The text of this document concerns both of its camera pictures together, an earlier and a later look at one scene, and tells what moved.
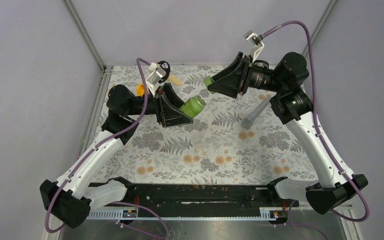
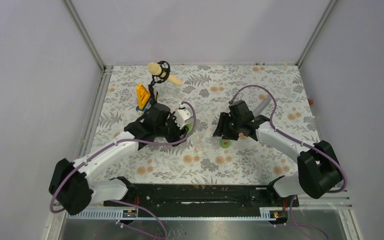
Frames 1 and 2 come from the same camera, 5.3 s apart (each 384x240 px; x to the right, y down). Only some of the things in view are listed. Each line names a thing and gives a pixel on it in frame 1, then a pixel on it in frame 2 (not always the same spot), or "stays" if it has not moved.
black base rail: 199,196 stays
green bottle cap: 208,80 -> 225,143
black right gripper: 227,82 -> 224,118
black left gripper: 167,104 -> 179,133
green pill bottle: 193,106 -> 190,126
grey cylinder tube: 247,122 stays
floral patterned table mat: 230,139 stays
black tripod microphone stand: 167,70 stays
